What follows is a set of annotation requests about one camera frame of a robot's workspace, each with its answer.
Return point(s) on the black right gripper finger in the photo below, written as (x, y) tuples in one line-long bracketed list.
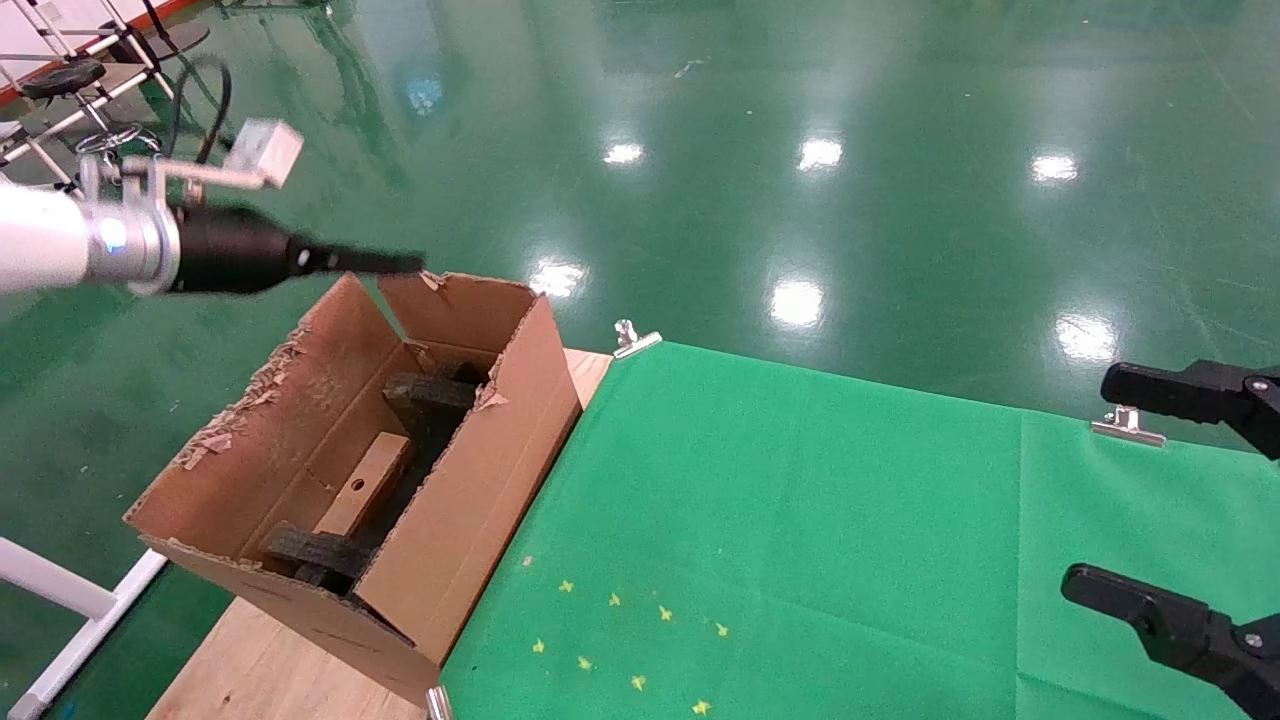
[(1200, 392), (1190, 635)]

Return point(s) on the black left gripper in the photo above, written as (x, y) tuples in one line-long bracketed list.
[(235, 250)]

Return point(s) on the small cardboard box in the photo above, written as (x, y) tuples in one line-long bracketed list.
[(375, 465)]

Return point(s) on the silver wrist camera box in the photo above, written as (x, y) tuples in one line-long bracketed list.
[(265, 152)]

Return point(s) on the green cloth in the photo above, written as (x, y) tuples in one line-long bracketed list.
[(850, 520)]

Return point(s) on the black swivel stool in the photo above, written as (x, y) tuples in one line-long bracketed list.
[(62, 78)]

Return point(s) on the black round base stand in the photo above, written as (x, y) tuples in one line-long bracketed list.
[(180, 40)]

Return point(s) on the open cardboard carton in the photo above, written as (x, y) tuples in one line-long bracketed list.
[(470, 540)]

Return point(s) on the white table leg frame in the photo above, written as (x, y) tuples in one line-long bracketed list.
[(40, 578)]

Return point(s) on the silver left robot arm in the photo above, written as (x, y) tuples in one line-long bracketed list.
[(40, 240)]

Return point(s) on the metal binder clip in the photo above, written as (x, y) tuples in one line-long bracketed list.
[(438, 705), (635, 343), (1128, 428)]

